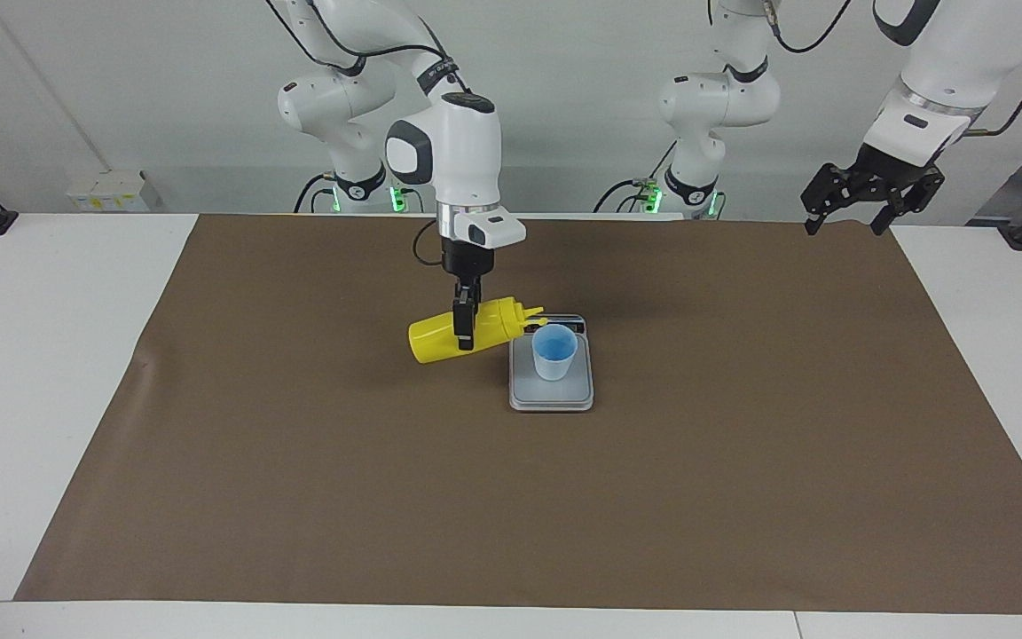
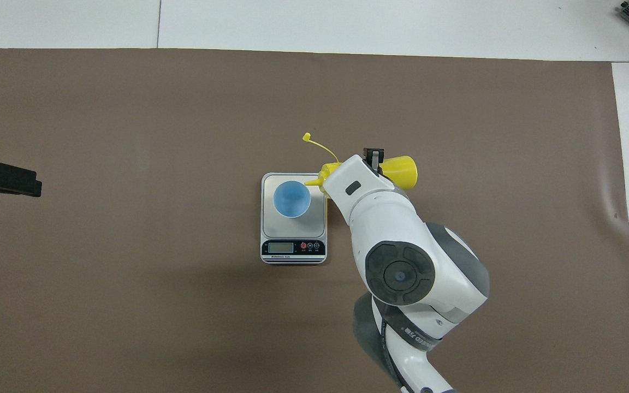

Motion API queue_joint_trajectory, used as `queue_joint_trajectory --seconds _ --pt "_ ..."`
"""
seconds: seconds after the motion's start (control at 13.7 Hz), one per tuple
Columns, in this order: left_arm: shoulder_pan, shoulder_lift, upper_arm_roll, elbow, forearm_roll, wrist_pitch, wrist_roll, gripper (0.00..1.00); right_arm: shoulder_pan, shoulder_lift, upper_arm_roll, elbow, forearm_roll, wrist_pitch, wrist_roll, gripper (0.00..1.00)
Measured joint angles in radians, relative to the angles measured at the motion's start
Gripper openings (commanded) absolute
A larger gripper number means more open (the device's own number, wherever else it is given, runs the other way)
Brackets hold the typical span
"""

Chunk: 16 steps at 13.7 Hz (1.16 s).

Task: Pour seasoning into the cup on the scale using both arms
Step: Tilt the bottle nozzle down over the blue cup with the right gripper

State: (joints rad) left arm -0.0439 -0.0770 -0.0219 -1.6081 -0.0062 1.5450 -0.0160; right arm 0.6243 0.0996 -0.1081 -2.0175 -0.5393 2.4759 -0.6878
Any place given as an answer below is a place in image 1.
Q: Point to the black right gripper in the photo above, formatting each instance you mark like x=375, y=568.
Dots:
x=468, y=259

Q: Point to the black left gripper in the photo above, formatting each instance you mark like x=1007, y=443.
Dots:
x=888, y=169

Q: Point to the yellow squeeze bottle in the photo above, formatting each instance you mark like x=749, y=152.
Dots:
x=431, y=342

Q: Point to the light blue paper cup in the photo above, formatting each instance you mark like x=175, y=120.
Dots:
x=554, y=355

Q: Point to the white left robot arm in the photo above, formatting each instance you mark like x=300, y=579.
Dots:
x=715, y=98

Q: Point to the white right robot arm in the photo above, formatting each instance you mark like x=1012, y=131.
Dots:
x=458, y=151

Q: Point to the silver digital kitchen scale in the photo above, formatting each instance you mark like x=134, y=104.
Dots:
x=551, y=395

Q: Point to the brown table mat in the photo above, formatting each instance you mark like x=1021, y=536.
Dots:
x=475, y=515

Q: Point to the white wall socket box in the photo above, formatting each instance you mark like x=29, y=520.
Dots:
x=107, y=191

